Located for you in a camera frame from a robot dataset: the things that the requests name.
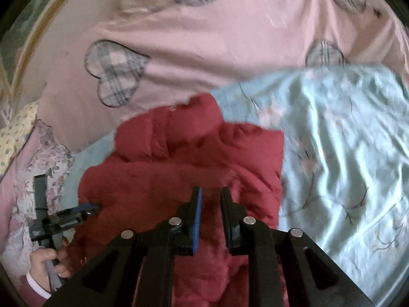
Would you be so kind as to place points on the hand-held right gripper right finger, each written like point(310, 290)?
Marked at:
point(227, 224)

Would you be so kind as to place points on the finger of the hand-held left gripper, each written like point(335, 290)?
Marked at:
point(85, 209)

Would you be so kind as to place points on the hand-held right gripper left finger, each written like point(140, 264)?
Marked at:
point(197, 220)

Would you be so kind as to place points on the red padded jacket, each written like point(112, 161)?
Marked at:
point(198, 153)

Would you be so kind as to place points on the person's left hand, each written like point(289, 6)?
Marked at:
point(40, 260)

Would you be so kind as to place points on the pink floral cloth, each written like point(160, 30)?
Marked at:
point(41, 160)

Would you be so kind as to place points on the yellow floral cloth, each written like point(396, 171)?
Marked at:
point(14, 137)

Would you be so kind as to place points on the light blue floral blanket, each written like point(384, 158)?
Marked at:
point(335, 134)

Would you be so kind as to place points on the pink quilt with plaid hearts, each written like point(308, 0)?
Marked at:
point(198, 48)

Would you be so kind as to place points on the gold trimmed green panel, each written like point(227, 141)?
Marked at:
point(28, 28)

